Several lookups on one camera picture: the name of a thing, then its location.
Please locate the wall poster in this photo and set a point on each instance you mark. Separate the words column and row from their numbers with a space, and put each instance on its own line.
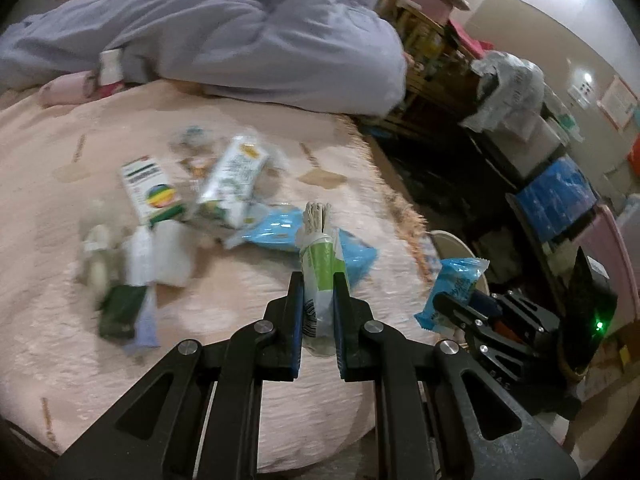
column 616, row 101

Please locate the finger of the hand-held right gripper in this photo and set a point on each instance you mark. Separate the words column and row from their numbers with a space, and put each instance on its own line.
column 484, row 303
column 457, row 312

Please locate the small blue snack packet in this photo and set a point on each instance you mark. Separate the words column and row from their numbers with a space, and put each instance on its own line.
column 452, row 277

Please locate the white rainbow medicine box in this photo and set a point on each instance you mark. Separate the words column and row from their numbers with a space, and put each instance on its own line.
column 150, row 190

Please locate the green white stick packet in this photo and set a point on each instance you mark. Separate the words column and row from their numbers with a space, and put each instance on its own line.
column 317, row 270

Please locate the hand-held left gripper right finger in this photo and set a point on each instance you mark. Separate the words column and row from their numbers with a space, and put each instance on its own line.
column 340, row 325

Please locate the pink cloth roll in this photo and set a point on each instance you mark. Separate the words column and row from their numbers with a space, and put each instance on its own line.
column 65, row 89

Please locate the small cream bottle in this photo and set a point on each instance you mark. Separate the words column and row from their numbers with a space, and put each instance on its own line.
column 97, row 260

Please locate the large blue snack wrapper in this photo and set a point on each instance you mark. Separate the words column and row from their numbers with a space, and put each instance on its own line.
column 277, row 232

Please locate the orange snack wrapper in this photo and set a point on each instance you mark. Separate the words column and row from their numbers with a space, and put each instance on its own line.
column 199, row 166

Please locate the dark green packet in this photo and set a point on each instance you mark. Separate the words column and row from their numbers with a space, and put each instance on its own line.
column 120, row 312

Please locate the white milk carton with cow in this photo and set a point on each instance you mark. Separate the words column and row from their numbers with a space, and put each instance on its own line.
column 172, row 255

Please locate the pale blue packet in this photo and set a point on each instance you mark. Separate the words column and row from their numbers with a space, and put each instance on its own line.
column 145, row 327

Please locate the white wall switch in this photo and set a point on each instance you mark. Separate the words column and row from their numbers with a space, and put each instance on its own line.
column 584, row 89

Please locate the wooden shelf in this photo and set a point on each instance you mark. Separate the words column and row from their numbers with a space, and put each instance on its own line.
column 425, row 45

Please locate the clear teal wrapper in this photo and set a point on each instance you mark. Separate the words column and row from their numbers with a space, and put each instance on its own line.
column 192, row 140

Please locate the lavender quilt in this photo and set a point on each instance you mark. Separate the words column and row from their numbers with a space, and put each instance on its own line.
column 225, row 35

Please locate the grey plastic bag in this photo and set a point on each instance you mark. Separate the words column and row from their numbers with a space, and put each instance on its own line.
column 505, row 90

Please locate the small white pink drink bottle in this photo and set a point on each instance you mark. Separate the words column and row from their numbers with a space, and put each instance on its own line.
column 109, row 67

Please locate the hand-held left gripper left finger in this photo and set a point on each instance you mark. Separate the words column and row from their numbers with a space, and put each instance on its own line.
column 296, row 320

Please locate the white rimmed waste bin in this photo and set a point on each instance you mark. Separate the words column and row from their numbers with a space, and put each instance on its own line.
column 452, row 240

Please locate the white plastic bottle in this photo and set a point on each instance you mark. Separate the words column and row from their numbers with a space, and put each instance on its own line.
column 139, row 257

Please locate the white green milk carton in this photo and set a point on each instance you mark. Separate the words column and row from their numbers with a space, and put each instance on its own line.
column 232, row 172

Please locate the blue storage box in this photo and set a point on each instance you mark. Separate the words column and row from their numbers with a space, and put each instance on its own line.
column 555, row 200

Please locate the pink plush blanket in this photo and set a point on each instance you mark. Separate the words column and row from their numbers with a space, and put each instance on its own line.
column 60, row 220

